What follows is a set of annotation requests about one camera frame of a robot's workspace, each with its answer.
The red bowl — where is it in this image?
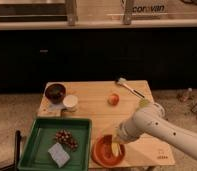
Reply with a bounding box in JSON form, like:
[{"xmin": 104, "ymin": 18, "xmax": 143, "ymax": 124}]
[{"xmin": 91, "ymin": 134, "xmax": 126, "ymax": 168}]

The red grapes bunch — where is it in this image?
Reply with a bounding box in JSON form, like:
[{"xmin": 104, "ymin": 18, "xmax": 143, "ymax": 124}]
[{"xmin": 55, "ymin": 130, "xmax": 78, "ymax": 150}]

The wooden board table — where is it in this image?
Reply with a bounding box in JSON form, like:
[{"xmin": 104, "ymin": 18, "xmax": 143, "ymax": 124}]
[{"xmin": 37, "ymin": 81, "xmax": 175, "ymax": 168}]

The grey sponge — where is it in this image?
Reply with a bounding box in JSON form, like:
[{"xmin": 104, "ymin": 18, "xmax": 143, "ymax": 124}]
[{"xmin": 48, "ymin": 143, "xmax": 70, "ymax": 168}]

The light green cup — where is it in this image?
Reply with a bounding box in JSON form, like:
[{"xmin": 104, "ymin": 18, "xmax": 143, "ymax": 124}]
[{"xmin": 138, "ymin": 99, "xmax": 151, "ymax": 108}]

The white cup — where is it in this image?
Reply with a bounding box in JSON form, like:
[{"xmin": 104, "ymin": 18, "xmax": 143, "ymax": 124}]
[{"xmin": 63, "ymin": 95, "xmax": 78, "ymax": 111}]

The black chair back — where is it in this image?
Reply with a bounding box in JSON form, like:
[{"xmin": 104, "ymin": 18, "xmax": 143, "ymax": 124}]
[{"xmin": 0, "ymin": 130, "xmax": 22, "ymax": 171}]

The red apple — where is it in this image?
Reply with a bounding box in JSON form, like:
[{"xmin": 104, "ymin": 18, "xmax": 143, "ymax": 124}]
[{"xmin": 107, "ymin": 93, "xmax": 120, "ymax": 106}]

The green tray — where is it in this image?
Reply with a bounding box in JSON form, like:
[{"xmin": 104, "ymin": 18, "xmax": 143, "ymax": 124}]
[{"xmin": 17, "ymin": 117, "xmax": 92, "ymax": 171}]

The yellow banana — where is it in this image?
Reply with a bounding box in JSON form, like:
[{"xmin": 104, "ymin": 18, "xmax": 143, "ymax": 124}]
[{"xmin": 111, "ymin": 142, "xmax": 121, "ymax": 157}]

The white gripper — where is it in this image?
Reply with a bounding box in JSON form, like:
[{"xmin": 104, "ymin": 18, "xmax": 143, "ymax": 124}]
[{"xmin": 112, "ymin": 129, "xmax": 133, "ymax": 144}]

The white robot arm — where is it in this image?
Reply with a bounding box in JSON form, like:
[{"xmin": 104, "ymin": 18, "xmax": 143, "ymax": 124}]
[{"xmin": 113, "ymin": 103, "xmax": 197, "ymax": 160}]

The dark brown bowl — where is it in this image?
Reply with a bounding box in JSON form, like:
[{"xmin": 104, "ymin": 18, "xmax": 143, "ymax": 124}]
[{"xmin": 45, "ymin": 83, "xmax": 66, "ymax": 104}]

